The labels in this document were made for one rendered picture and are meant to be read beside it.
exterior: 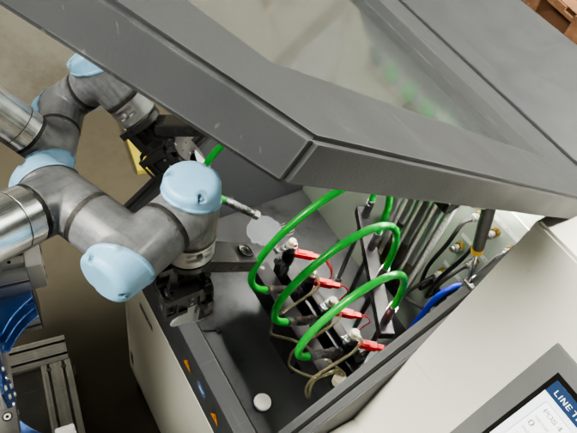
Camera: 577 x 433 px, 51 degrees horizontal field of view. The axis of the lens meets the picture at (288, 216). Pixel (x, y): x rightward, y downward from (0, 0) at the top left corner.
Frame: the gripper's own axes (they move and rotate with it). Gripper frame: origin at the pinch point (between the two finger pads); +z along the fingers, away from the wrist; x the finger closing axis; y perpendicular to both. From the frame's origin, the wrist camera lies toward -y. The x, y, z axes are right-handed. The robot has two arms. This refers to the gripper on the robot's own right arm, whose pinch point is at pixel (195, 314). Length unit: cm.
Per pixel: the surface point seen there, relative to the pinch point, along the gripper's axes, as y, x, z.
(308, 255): -32.0, -8.9, 13.6
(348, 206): -57, -24, 26
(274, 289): -19.6, -3.5, 10.7
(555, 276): -38, 30, -29
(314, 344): -26.5, 6.0, 23.9
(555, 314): -37, 34, -25
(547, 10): -248, -107, 55
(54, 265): 6, -104, 122
